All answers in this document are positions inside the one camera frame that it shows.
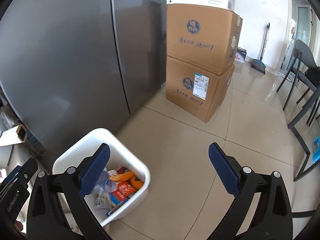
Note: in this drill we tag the green broom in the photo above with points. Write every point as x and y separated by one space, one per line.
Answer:
258 66

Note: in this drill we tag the red and white snack wrapper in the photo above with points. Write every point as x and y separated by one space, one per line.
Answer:
123 190

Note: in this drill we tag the small red wrapper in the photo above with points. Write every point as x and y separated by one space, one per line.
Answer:
122 170

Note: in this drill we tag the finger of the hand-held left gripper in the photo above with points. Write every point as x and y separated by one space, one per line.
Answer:
23 176

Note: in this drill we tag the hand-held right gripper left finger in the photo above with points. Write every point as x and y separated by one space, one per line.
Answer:
95 170

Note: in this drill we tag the dark printed box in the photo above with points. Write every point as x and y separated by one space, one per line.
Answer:
241 55

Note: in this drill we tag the blue plastic stool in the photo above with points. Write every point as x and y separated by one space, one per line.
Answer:
316 150

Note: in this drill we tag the white plastic bin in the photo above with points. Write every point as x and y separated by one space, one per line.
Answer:
130 160

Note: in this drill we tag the grey chair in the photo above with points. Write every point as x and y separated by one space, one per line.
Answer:
305 55

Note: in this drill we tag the cardboard box with white label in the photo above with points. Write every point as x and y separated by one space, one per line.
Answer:
180 105

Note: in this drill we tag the black frame glass table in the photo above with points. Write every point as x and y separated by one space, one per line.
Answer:
291 127

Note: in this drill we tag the clear plastic bag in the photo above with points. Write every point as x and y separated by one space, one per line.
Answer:
102 195

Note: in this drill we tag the black bag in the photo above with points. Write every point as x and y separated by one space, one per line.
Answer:
312 76

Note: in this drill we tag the white electric pot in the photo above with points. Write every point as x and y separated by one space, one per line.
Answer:
10 136

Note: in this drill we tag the glass door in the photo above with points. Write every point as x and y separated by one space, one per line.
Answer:
303 22

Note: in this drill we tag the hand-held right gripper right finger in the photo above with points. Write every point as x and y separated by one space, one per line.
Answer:
223 170

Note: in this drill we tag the brown cardboard box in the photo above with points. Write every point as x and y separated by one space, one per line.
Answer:
200 42

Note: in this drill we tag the grey refrigerator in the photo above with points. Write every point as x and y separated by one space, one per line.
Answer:
62 55

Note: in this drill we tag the blue and white carton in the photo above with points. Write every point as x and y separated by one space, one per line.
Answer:
117 206

